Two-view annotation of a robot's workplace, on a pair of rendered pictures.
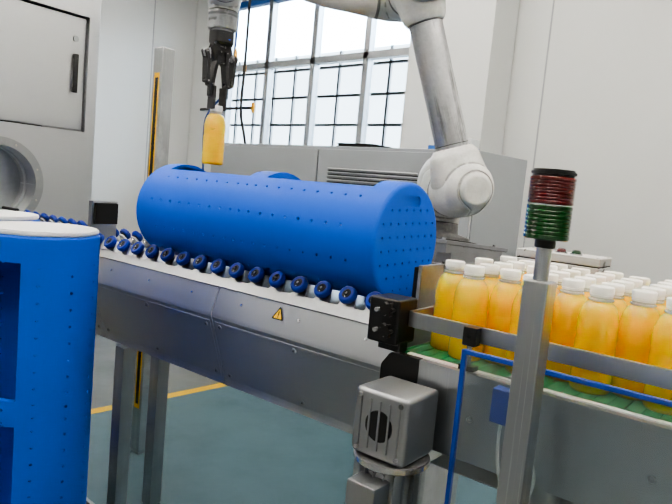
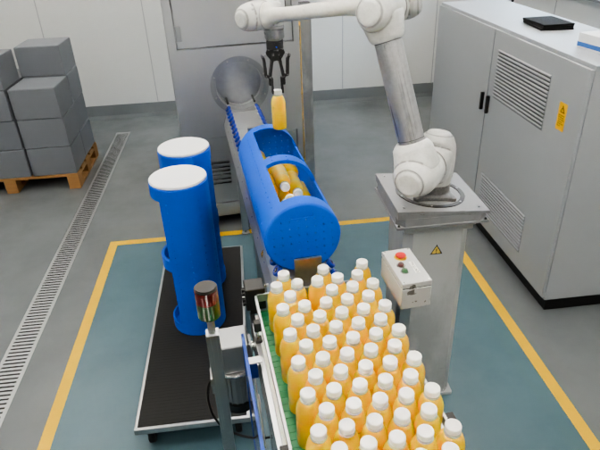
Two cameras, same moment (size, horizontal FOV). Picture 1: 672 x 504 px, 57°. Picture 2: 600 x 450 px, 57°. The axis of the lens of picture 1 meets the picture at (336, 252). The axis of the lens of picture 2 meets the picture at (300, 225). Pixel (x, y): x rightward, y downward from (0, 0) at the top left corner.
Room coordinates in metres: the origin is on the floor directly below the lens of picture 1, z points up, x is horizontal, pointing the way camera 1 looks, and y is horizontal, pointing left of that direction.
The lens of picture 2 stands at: (0.17, -1.31, 2.13)
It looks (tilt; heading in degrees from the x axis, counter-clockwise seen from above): 30 degrees down; 42
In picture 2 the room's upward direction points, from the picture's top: 2 degrees counter-clockwise
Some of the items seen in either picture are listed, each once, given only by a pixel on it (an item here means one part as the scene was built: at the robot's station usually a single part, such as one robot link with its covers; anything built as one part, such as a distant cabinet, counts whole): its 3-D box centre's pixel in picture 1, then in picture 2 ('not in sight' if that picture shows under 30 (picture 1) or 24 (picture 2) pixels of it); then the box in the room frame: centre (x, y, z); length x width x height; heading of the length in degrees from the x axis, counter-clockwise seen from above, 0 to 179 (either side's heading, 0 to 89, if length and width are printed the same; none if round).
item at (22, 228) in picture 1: (41, 228); (177, 177); (1.60, 0.76, 1.03); 0.28 x 0.28 x 0.01
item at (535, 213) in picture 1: (547, 222); (208, 308); (0.90, -0.30, 1.18); 0.06 x 0.06 x 0.05
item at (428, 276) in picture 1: (426, 291); (307, 270); (1.42, -0.21, 0.99); 0.10 x 0.02 x 0.12; 142
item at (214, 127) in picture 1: (214, 137); (279, 111); (1.97, 0.41, 1.32); 0.07 x 0.07 x 0.17
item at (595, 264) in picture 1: (561, 272); (404, 277); (1.52, -0.55, 1.05); 0.20 x 0.10 x 0.10; 52
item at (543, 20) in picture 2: (363, 147); (547, 22); (3.89, -0.11, 1.46); 0.32 x 0.23 x 0.04; 47
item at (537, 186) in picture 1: (551, 190); (206, 295); (0.90, -0.30, 1.23); 0.06 x 0.06 x 0.04
